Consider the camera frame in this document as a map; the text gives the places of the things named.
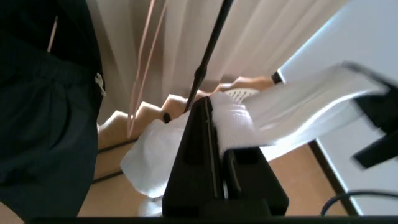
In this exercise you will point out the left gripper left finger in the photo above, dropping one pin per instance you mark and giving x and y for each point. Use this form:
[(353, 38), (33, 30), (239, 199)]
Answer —
[(192, 180)]

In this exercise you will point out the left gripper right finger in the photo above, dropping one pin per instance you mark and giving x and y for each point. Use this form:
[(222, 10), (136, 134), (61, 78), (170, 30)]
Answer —
[(258, 183)]

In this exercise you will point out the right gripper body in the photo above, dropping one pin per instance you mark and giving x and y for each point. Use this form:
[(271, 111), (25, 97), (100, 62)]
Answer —
[(385, 109)]

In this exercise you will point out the white garment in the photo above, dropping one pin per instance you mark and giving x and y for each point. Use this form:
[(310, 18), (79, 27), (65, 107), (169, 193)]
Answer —
[(149, 155)]

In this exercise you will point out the pink clothes hanger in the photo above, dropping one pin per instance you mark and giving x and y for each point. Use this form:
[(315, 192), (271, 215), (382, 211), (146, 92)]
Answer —
[(52, 34), (146, 56)]

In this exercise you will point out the black shorts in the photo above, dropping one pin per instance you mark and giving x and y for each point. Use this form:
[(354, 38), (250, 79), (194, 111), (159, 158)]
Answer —
[(40, 109)]

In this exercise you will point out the white laundry basket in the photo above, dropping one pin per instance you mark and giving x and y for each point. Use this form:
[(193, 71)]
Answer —
[(242, 93)]

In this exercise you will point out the black clothes rack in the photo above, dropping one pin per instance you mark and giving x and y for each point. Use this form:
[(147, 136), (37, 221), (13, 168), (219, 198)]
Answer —
[(211, 40)]

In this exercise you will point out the beige curtain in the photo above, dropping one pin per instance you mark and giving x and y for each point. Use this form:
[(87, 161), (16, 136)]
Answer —
[(264, 31)]

